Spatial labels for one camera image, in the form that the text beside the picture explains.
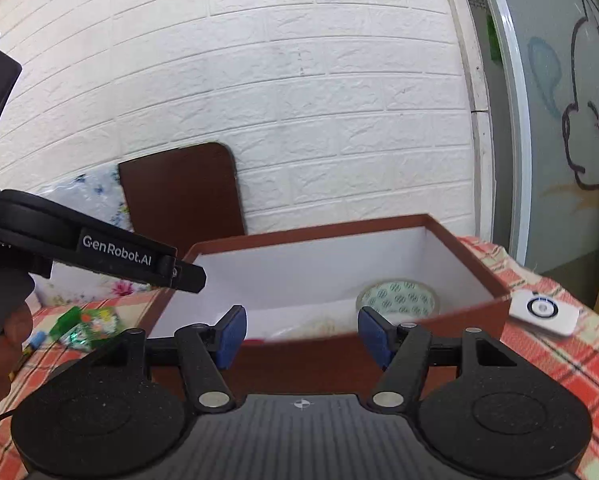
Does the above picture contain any brown cardboard box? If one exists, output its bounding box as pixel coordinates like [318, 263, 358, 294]
[146, 213, 513, 396]

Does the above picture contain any brown chair back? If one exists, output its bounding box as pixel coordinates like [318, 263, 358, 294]
[118, 142, 246, 261]

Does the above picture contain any yellow blue pen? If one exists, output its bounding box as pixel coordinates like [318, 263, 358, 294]
[9, 331, 46, 381]

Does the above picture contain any printed tape roll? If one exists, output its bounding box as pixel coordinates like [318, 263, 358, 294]
[355, 280, 443, 323]

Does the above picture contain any red plaid tablecloth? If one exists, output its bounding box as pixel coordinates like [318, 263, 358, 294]
[0, 235, 599, 480]

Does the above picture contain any white round-dial device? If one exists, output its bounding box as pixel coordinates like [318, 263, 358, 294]
[508, 291, 580, 337]

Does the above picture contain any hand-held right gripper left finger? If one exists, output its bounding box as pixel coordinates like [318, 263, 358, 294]
[86, 305, 247, 413]

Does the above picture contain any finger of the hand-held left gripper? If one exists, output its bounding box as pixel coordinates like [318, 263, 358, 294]
[172, 259, 207, 294]

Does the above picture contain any floral plastic bag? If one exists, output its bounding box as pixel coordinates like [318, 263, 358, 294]
[32, 165, 152, 306]

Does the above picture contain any green snack packet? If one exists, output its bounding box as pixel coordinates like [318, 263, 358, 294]
[49, 306, 117, 350]

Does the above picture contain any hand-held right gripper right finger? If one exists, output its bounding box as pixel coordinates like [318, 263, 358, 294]
[358, 306, 523, 413]

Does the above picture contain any glass door with cartoon drawing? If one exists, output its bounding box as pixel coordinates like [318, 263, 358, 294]
[472, 0, 599, 273]

